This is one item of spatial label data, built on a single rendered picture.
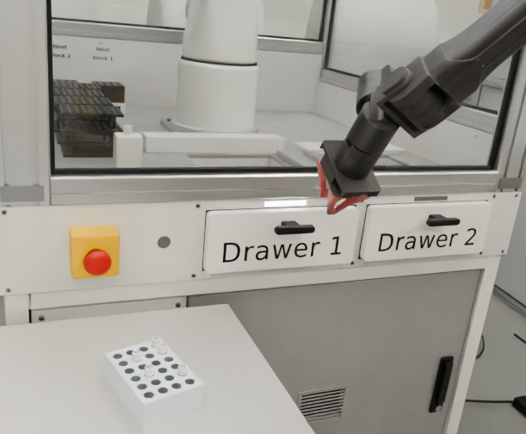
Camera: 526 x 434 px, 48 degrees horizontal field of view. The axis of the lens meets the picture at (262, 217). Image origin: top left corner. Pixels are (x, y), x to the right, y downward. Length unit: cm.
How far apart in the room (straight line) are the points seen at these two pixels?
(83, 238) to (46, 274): 10
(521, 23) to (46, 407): 73
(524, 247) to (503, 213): 175
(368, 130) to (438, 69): 12
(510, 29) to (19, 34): 63
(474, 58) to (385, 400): 87
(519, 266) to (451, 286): 178
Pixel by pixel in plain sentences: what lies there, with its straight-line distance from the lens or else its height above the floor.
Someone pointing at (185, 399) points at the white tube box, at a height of 79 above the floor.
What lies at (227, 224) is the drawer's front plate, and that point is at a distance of 99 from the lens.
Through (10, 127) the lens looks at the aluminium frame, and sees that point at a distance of 91.
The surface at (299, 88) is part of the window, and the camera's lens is 101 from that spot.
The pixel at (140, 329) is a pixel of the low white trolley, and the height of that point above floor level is 76.
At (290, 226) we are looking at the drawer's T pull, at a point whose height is 91.
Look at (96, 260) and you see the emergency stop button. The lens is 90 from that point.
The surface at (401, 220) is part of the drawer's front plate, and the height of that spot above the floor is 90.
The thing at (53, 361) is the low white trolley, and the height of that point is 76.
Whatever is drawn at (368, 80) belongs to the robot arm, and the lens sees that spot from 88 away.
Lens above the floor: 125
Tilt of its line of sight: 19 degrees down
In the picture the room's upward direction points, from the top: 6 degrees clockwise
